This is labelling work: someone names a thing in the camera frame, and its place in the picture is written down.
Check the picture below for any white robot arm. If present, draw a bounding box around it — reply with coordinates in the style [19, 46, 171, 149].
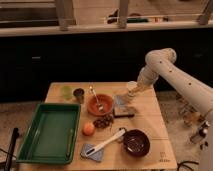
[137, 48, 213, 171]

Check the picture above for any white paper cup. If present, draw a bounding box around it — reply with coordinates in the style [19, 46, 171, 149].
[126, 81, 137, 97]

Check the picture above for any metal cup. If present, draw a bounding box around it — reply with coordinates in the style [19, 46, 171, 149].
[73, 88, 84, 104]

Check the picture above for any clear plastic bag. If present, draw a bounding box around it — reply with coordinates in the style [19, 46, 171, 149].
[114, 95, 128, 111]

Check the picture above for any orange clay bowl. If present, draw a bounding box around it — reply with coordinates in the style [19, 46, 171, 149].
[87, 94, 114, 116]

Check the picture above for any metal spoon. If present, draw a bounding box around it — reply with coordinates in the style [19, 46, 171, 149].
[89, 86, 104, 112]

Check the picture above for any white spatula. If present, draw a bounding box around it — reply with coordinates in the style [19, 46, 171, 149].
[85, 129, 126, 157]

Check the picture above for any dark brown bowl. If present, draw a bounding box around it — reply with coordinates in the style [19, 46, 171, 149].
[123, 129, 150, 157]

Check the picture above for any orange fruit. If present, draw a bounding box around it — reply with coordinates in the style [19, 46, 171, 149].
[82, 122, 95, 136]

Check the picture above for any blue grey cloth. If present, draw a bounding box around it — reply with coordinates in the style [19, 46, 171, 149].
[80, 143, 104, 162]

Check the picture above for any green plastic tray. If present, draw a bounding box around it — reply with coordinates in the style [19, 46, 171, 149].
[17, 103, 81, 165]

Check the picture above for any black stand pole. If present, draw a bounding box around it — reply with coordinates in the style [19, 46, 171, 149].
[4, 127, 19, 171]

